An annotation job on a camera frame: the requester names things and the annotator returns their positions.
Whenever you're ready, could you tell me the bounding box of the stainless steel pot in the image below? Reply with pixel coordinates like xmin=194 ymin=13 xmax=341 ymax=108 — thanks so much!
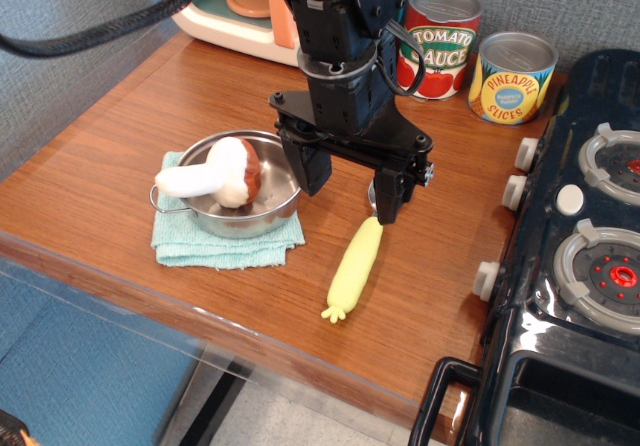
xmin=150 ymin=130 xmax=301 ymax=239

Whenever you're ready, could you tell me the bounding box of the pineapple slices can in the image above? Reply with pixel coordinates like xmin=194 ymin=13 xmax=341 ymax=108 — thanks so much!
xmin=468 ymin=31 xmax=558 ymax=125

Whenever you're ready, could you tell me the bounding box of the light teal folded cloth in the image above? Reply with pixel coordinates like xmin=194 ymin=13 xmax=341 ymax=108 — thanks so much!
xmin=150 ymin=151 xmax=306 ymax=271

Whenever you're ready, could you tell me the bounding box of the tomato sauce can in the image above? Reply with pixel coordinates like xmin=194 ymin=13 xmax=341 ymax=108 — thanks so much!
xmin=398 ymin=0 xmax=483 ymax=100

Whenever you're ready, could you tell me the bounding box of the black toy stove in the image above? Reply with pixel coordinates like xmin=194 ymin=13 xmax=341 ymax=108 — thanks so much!
xmin=410 ymin=49 xmax=639 ymax=445

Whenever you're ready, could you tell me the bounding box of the plush white brown mushroom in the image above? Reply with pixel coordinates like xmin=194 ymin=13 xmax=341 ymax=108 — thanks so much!
xmin=155 ymin=137 xmax=261 ymax=208

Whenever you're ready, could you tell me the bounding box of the orange object at corner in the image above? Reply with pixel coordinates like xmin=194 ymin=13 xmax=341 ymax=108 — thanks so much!
xmin=0 ymin=410 xmax=39 ymax=446

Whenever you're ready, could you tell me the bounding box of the black braided cable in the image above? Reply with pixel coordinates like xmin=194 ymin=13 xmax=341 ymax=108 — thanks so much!
xmin=0 ymin=0 xmax=216 ymax=59

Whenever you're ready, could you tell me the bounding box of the spoon with yellow handle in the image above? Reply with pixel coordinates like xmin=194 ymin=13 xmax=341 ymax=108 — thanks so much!
xmin=321 ymin=182 xmax=384 ymax=324

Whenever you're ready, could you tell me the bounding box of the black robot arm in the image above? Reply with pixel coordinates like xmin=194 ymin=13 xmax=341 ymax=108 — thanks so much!
xmin=269 ymin=0 xmax=433 ymax=225

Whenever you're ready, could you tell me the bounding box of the toy teal microwave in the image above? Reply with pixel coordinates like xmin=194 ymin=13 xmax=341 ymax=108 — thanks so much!
xmin=174 ymin=0 xmax=405 ymax=66

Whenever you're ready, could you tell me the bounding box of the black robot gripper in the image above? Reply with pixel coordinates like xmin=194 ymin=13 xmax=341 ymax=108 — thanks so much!
xmin=269 ymin=45 xmax=433 ymax=225

